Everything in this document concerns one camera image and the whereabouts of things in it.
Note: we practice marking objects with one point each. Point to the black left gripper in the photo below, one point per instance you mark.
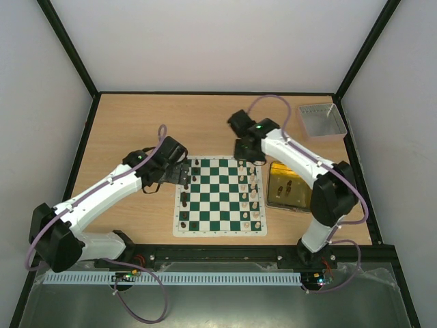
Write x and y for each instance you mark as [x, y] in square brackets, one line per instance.
[179, 175]

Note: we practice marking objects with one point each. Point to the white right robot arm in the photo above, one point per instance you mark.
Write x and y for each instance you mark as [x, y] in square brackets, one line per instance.
[333, 188]

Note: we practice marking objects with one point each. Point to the green white chess board mat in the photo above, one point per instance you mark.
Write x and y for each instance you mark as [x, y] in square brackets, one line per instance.
[226, 200]

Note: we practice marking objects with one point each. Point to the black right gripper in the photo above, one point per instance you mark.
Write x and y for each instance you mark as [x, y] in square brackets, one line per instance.
[246, 151]

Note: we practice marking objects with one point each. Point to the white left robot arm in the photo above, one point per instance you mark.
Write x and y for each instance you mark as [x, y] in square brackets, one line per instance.
[57, 234]

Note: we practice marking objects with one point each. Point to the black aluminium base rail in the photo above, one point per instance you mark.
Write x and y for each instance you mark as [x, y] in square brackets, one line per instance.
[285, 256]

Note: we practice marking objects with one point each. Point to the light blue slotted cable duct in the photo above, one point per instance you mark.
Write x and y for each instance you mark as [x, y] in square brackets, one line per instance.
[173, 279]

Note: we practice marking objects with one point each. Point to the yellow transparent piece tray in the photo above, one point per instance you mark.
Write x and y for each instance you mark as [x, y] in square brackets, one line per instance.
[287, 190]

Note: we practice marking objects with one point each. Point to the grey metal tin box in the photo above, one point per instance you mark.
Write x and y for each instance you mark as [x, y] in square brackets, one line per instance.
[321, 122]

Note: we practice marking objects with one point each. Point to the black cage frame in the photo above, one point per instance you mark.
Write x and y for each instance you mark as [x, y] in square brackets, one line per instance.
[378, 27]

